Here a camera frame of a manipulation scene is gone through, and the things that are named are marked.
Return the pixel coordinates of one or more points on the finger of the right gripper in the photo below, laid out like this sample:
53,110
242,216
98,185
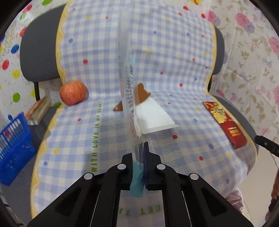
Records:
268,144

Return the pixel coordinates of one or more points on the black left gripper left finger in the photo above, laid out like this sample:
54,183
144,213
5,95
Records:
92,200

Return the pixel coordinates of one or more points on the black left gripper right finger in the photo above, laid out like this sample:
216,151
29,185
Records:
188,200

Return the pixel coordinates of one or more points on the clear blue plastic wrapper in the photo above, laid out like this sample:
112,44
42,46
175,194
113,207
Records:
130,98

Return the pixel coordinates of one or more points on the pink trash bag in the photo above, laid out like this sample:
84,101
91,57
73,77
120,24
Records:
235,198

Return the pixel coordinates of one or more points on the person's right hand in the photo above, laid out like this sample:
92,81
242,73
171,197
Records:
274,194

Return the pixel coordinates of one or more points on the red snack wrapper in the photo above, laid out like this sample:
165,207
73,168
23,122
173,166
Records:
228,125

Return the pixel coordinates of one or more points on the floral pattern sheet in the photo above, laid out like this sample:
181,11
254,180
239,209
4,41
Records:
250,69

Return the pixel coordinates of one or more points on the blue plastic basket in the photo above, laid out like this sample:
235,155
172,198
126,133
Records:
16,149

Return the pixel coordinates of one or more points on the grey chair right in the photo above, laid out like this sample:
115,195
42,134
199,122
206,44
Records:
229,102

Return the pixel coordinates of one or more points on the grey chair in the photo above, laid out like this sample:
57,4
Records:
39,64
229,102

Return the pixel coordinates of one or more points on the orange book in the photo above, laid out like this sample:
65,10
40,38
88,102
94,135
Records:
38,111

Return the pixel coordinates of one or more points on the red apple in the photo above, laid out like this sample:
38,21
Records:
73,93

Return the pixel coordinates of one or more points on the brown triangular wrapper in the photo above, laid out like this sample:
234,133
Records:
140,94

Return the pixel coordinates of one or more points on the balloon pattern sheet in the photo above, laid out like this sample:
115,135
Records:
17,93

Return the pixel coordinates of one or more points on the blue checkered cloth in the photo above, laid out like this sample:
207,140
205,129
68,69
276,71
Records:
147,67

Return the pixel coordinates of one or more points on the grey chair left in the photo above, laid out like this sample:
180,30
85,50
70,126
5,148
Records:
39,64

